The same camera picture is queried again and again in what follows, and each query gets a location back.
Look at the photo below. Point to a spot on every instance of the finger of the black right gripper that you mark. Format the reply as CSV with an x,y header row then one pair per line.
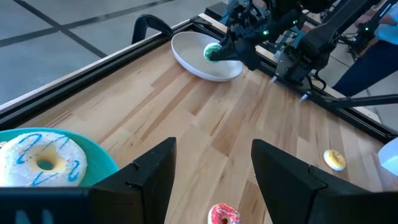
x,y
227,56
228,40

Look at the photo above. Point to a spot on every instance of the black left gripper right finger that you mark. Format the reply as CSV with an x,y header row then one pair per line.
x,y
286,193

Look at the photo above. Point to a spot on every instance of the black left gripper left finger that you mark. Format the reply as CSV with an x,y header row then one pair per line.
x,y
149,193

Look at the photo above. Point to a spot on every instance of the small green iced donut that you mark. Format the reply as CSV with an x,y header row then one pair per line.
x,y
211,51

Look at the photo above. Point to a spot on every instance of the small pink iced donut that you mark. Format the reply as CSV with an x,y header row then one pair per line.
x,y
217,214

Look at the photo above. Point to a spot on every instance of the black background robot arm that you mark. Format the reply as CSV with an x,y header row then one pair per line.
x,y
363,34

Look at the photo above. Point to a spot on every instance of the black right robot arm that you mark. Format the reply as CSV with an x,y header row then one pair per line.
x,y
320,40

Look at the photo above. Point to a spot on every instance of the white round plate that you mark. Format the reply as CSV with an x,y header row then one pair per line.
x,y
189,53

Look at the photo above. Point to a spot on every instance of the teal round plate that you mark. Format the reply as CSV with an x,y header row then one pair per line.
x,y
99,161

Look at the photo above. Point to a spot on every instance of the small yellow iced donut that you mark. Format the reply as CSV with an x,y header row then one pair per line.
x,y
335,160

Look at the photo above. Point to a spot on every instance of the black metal strut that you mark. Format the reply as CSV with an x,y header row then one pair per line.
x,y
357,101

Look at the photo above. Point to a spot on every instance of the person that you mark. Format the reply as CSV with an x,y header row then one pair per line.
x,y
367,68

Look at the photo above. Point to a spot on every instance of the large donut with blue drizzle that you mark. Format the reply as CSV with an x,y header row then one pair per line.
x,y
18,174

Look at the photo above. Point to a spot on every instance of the black curved bracket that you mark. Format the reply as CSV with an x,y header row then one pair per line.
x,y
146,20

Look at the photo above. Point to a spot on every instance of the black table edge frame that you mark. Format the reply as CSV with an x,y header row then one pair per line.
x,y
62,90

